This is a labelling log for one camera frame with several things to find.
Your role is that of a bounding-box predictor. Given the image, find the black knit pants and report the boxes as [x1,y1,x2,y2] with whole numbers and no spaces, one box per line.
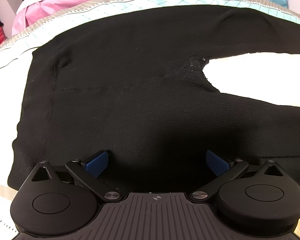
[7,5,300,192]

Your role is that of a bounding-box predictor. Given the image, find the patterned bed quilt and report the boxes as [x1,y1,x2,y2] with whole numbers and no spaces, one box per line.
[0,0,300,239]

